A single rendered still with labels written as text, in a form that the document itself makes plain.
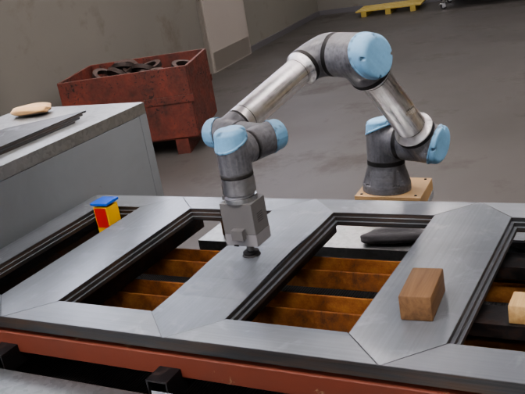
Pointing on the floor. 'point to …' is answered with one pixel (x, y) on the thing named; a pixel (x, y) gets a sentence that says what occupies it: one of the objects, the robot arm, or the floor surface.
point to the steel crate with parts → (152, 92)
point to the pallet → (390, 7)
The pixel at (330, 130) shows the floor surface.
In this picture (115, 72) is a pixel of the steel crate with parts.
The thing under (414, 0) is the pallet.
